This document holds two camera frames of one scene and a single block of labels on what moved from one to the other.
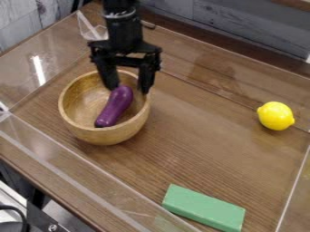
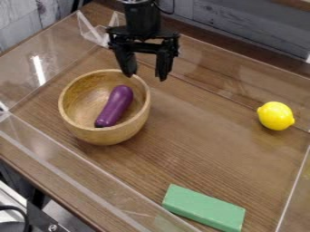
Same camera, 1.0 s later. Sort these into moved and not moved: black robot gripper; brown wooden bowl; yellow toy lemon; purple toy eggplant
Moved: black robot gripper
Not moved: yellow toy lemon; purple toy eggplant; brown wooden bowl
